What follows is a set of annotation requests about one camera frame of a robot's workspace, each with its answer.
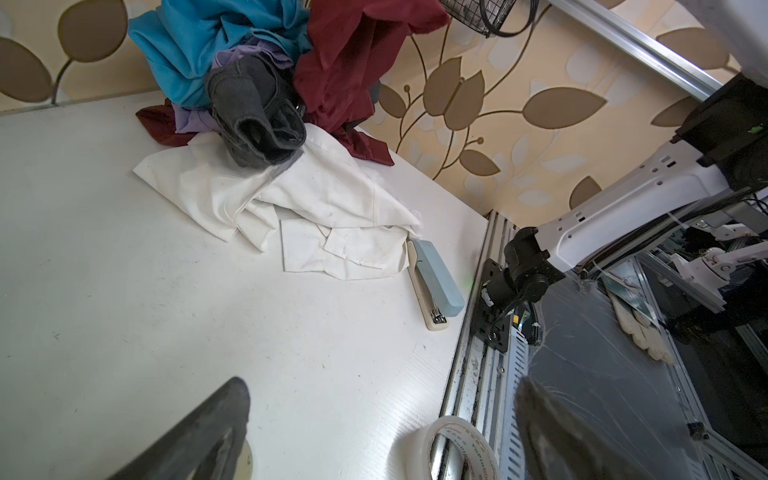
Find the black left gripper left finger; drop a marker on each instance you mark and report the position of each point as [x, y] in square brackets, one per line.
[205, 444]

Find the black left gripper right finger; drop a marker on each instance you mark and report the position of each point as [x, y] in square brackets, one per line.
[558, 444]

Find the maroon shirt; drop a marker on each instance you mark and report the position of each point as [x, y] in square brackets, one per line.
[354, 43]

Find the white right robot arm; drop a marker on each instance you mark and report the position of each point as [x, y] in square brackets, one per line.
[721, 147]

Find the lilac cloth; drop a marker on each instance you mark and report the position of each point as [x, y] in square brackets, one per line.
[200, 120]

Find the dark grey cloth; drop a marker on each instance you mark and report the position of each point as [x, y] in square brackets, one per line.
[258, 113]

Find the teal cloth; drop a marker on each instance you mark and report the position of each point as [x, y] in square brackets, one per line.
[181, 38]

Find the round beige disc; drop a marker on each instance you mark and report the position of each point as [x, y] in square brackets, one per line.
[245, 464]

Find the clear tape roll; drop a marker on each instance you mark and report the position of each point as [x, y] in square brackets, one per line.
[479, 456]

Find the light blue stapler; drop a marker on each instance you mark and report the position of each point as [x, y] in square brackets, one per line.
[437, 294]

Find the white shirt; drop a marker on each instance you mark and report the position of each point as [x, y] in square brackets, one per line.
[332, 215]

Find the slotted cable duct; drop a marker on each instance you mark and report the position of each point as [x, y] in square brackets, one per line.
[507, 440]

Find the black wire basket rear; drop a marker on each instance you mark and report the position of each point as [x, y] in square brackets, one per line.
[487, 17]

